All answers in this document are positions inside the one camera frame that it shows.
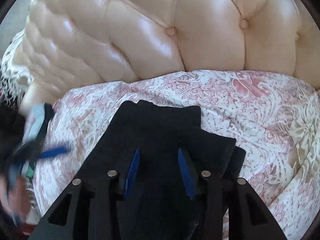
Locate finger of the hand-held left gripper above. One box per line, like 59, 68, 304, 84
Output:
32, 147, 72, 161

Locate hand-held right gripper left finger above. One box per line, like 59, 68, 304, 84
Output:
29, 148, 140, 240

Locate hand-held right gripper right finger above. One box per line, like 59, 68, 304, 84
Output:
177, 148, 288, 240

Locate black and grey garment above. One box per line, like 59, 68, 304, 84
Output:
7, 102, 54, 188

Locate black pants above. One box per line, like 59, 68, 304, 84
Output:
82, 100, 247, 240

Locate person's left forearm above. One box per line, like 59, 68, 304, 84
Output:
0, 176, 33, 220

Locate lace patterned cloth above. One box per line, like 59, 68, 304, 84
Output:
0, 27, 33, 110

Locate pink floral blanket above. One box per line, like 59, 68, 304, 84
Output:
32, 70, 320, 240

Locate beige tufted leather sofa back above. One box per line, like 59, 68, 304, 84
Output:
15, 0, 318, 115

